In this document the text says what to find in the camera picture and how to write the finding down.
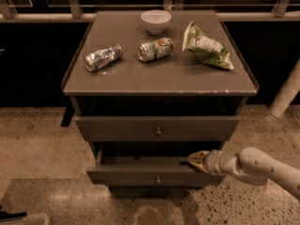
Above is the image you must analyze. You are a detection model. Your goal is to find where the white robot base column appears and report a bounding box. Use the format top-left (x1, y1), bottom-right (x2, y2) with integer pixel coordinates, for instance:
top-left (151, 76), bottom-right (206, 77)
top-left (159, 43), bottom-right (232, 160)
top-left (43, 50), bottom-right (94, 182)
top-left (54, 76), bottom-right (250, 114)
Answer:
top-left (270, 58), bottom-right (300, 118)

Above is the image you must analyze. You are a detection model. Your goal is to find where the black object bottom left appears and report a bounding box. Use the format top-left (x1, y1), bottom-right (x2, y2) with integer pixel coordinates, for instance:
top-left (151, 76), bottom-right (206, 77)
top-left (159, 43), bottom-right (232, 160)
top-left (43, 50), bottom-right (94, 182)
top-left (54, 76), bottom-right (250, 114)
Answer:
top-left (0, 204), bottom-right (50, 225)

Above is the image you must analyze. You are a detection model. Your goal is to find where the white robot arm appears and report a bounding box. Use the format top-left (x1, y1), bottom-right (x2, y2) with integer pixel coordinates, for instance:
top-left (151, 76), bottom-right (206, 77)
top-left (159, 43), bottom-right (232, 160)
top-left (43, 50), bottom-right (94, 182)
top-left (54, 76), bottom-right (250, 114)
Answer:
top-left (187, 147), bottom-right (300, 200)

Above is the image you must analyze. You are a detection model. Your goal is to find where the green chip bag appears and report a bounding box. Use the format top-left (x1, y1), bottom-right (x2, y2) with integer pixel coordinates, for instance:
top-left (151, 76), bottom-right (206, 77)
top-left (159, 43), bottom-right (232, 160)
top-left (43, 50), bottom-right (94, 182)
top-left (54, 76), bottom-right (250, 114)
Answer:
top-left (182, 21), bottom-right (233, 70)

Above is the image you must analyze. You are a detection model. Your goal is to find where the crushed silver blue can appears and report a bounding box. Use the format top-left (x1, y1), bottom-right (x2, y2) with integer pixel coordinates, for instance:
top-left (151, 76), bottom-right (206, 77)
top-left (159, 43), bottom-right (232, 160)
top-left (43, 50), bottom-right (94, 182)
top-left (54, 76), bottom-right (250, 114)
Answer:
top-left (83, 43), bottom-right (123, 72)

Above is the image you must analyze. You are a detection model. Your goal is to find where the grey top drawer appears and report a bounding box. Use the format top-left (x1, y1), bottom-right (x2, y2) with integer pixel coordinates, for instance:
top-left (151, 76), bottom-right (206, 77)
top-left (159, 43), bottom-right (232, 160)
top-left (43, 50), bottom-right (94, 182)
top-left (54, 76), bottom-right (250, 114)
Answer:
top-left (75, 116), bottom-right (240, 142)

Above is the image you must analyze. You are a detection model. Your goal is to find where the grey drawer cabinet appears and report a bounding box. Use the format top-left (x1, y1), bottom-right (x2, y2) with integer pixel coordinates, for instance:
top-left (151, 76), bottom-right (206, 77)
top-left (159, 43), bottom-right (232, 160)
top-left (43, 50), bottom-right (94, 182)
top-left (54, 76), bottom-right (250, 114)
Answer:
top-left (60, 9), bottom-right (260, 190)

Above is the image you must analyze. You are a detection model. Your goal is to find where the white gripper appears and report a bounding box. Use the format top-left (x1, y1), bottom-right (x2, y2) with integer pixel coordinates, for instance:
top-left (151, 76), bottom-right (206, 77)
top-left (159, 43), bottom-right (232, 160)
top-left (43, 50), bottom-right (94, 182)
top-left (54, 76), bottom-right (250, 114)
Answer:
top-left (187, 150), bottom-right (247, 176)

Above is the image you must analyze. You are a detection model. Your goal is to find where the metal window railing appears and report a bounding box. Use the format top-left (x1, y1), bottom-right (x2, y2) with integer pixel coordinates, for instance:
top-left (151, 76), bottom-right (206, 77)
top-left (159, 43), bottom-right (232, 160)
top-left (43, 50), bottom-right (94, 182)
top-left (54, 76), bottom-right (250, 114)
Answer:
top-left (0, 0), bottom-right (300, 22)

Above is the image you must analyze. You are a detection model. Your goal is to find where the white bowl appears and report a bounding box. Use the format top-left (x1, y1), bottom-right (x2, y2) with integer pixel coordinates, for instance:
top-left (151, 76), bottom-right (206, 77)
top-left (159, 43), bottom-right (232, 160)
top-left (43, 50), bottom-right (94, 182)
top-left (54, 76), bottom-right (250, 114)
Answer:
top-left (141, 10), bottom-right (172, 35)

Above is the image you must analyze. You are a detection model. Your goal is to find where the silver green orange can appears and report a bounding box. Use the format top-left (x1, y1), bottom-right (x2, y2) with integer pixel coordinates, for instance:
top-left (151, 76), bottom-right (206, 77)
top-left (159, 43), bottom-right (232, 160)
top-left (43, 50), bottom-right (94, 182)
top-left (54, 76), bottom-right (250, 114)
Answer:
top-left (138, 37), bottom-right (173, 63)

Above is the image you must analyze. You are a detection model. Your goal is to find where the grey drawer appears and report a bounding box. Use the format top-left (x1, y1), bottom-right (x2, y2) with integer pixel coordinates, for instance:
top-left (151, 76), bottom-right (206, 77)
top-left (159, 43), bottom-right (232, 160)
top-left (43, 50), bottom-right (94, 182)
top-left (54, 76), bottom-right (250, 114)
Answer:
top-left (87, 142), bottom-right (221, 188)
top-left (75, 116), bottom-right (240, 142)

